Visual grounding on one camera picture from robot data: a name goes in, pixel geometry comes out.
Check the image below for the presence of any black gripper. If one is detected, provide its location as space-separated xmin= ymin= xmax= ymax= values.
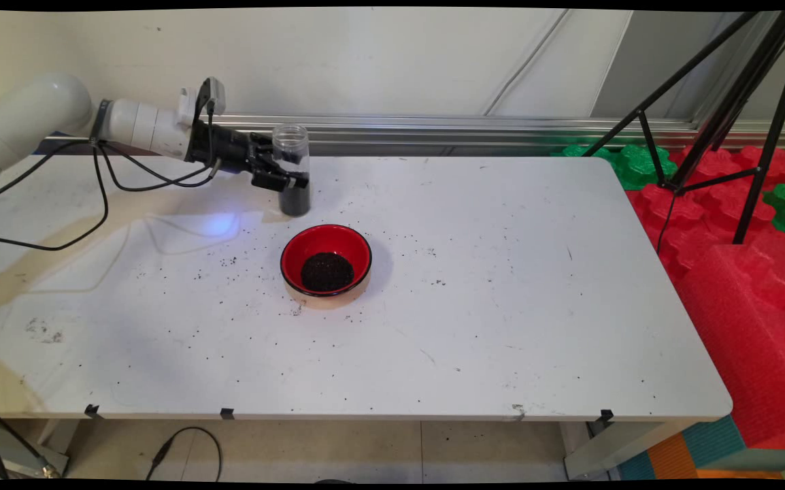
xmin=185 ymin=122 xmax=310 ymax=194

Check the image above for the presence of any clear jar with black grains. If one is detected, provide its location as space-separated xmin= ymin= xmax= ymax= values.
xmin=271 ymin=125 xmax=312 ymax=218

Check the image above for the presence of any red bowl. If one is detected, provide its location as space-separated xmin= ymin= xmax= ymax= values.
xmin=280 ymin=224 xmax=373 ymax=310

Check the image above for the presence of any black grains pile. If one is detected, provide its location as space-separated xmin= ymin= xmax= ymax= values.
xmin=301 ymin=252 xmax=355 ymax=293

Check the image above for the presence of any white table leg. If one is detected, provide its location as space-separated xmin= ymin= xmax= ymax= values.
xmin=563 ymin=416 xmax=703 ymax=480
xmin=0 ymin=419 xmax=70 ymax=478

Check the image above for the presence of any red foam puzzle piece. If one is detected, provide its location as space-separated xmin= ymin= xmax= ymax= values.
xmin=627 ymin=182 xmax=778 ymax=287
xmin=670 ymin=145 xmax=785 ymax=195

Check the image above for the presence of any black tripod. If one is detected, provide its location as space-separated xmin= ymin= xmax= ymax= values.
xmin=582 ymin=10 xmax=785 ymax=246

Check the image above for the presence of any orange foam mat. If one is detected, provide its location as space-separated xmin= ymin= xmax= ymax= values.
xmin=648 ymin=432 xmax=784 ymax=480

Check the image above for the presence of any large red foam block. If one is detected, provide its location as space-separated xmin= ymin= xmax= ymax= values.
xmin=675 ymin=231 xmax=785 ymax=450

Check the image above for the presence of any teal foam mat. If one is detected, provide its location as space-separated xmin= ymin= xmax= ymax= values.
xmin=617 ymin=415 xmax=747 ymax=480

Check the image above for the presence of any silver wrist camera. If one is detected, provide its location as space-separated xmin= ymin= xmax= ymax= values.
xmin=195 ymin=77 xmax=227 ymax=118

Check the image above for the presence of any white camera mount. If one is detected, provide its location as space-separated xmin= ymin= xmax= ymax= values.
xmin=178 ymin=87 xmax=198 ymax=128

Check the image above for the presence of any aluminium wall rail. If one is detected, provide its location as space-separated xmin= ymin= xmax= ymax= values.
xmin=39 ymin=111 xmax=785 ymax=152

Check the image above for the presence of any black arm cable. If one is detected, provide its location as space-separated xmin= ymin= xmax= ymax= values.
xmin=0 ymin=140 xmax=220 ymax=205
xmin=0 ymin=99 xmax=223 ymax=252

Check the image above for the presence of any black strap on arm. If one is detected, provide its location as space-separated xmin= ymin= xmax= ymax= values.
xmin=90 ymin=100 xmax=112 ymax=145

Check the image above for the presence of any white wall cable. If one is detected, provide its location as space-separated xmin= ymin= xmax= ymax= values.
xmin=483 ymin=8 xmax=570 ymax=118

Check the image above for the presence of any black floor cable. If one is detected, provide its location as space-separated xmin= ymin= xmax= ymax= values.
xmin=146 ymin=427 xmax=222 ymax=482

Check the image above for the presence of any thin black tripod cable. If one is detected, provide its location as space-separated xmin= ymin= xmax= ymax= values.
xmin=656 ymin=187 xmax=680 ymax=256

